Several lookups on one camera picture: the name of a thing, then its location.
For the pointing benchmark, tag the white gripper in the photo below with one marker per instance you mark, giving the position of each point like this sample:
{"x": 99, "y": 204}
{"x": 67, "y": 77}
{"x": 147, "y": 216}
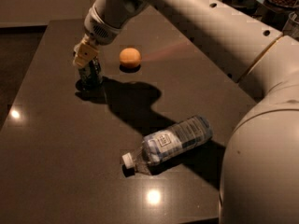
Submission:
{"x": 99, "y": 27}

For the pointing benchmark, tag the green soda can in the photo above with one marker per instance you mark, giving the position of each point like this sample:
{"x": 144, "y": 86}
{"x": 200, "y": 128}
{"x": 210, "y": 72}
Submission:
{"x": 90, "y": 75}

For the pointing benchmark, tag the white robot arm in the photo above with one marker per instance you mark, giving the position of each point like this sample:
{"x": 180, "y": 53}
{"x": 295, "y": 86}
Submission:
{"x": 260, "y": 169}

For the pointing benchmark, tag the blue plastic water bottle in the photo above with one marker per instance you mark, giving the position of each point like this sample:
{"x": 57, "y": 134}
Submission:
{"x": 168, "y": 143}

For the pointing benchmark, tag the orange fruit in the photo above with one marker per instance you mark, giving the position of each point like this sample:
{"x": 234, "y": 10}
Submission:
{"x": 130, "y": 58}

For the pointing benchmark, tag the black lidded snack jar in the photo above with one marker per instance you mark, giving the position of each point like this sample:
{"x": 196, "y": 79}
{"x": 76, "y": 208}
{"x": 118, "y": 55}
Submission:
{"x": 248, "y": 7}

